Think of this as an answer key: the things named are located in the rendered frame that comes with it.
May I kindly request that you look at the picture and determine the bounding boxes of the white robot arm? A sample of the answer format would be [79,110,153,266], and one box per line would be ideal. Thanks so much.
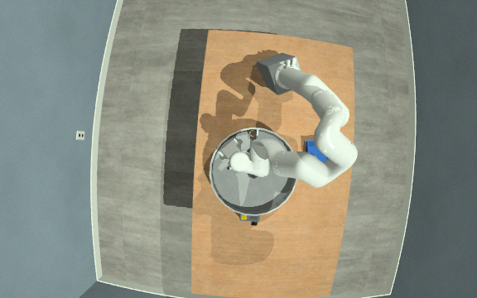
[219,58,358,188]

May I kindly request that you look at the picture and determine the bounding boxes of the blue tray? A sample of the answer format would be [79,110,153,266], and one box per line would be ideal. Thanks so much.
[306,140,328,162]

